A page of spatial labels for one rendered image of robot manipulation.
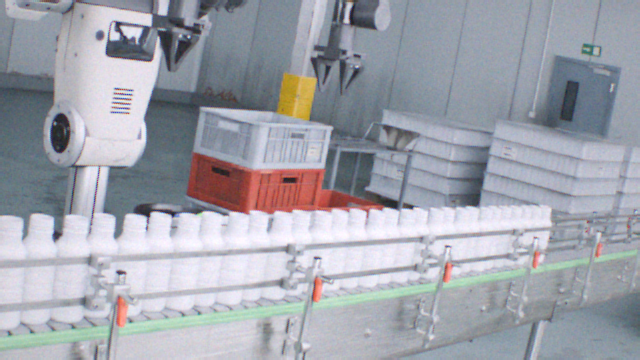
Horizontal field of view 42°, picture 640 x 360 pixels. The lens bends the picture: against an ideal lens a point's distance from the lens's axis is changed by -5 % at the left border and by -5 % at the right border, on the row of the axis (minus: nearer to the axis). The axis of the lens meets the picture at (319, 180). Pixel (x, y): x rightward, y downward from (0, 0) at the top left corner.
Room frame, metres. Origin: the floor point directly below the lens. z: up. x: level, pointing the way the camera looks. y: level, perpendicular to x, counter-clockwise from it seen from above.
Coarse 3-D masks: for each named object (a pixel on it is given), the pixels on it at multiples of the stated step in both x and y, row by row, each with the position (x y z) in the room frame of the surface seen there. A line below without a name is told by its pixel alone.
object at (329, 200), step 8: (320, 192) 5.27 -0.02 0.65; (328, 192) 5.33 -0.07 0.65; (336, 192) 5.33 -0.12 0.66; (320, 200) 5.28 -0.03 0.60; (328, 200) 5.35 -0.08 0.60; (336, 200) 5.33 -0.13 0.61; (344, 200) 5.29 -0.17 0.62; (352, 200) 5.26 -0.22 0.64; (360, 200) 5.23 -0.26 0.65; (320, 208) 4.66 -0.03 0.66; (328, 208) 4.70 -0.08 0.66; (336, 208) 4.75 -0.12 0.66; (344, 208) 4.81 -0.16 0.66; (352, 208) 4.87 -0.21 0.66; (360, 208) 4.93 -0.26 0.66; (368, 208) 4.99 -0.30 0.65; (376, 208) 5.07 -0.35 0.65; (368, 216) 5.03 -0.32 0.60
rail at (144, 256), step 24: (600, 216) 2.98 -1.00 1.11; (624, 216) 3.17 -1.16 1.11; (360, 240) 1.80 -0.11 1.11; (384, 240) 1.86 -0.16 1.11; (408, 240) 1.93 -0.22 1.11; (552, 240) 2.70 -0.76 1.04; (576, 240) 2.85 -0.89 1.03; (0, 264) 1.16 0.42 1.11; (24, 264) 1.19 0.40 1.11; (48, 264) 1.22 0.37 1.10; (72, 264) 1.26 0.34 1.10; (432, 264) 2.03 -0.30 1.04; (192, 288) 1.46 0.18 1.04; (216, 288) 1.50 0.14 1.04; (240, 288) 1.55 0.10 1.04; (0, 312) 1.16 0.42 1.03
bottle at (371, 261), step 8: (376, 216) 1.87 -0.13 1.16; (384, 216) 1.88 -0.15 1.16; (368, 224) 1.87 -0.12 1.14; (376, 224) 1.87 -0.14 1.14; (368, 232) 1.86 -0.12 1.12; (376, 232) 1.86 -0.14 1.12; (384, 232) 1.88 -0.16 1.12; (368, 248) 1.86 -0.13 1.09; (376, 248) 1.86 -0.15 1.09; (368, 256) 1.86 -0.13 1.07; (376, 256) 1.86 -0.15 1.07; (368, 264) 1.86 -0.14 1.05; (376, 264) 1.86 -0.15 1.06; (360, 280) 1.86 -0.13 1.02; (368, 280) 1.86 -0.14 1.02; (376, 280) 1.87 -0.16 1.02; (368, 288) 1.86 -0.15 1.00
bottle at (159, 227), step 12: (156, 216) 1.44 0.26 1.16; (168, 216) 1.45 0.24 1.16; (156, 228) 1.42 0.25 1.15; (168, 228) 1.43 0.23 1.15; (156, 240) 1.41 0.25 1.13; (168, 240) 1.43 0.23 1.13; (156, 252) 1.41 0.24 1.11; (156, 264) 1.41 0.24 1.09; (168, 264) 1.42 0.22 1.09; (156, 276) 1.41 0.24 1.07; (168, 276) 1.43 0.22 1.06; (144, 288) 1.41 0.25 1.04; (156, 288) 1.41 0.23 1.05; (144, 300) 1.40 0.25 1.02; (156, 300) 1.41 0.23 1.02; (156, 312) 1.42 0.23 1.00
